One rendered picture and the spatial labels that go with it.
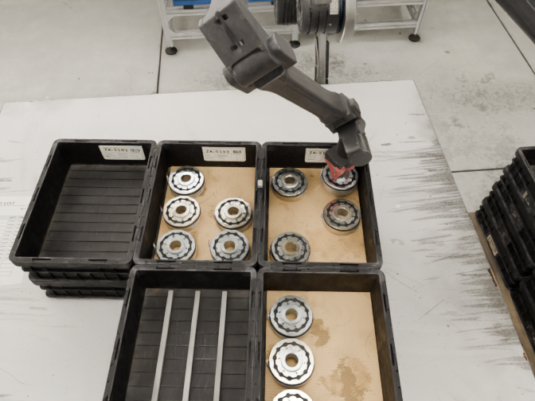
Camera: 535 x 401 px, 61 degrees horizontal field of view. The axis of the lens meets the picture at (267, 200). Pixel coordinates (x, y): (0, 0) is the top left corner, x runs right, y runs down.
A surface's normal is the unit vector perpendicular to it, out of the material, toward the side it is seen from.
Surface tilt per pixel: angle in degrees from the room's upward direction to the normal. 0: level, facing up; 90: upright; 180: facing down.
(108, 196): 0
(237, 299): 0
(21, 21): 0
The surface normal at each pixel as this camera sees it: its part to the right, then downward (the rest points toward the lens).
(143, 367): 0.00, -0.58
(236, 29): -0.21, 0.52
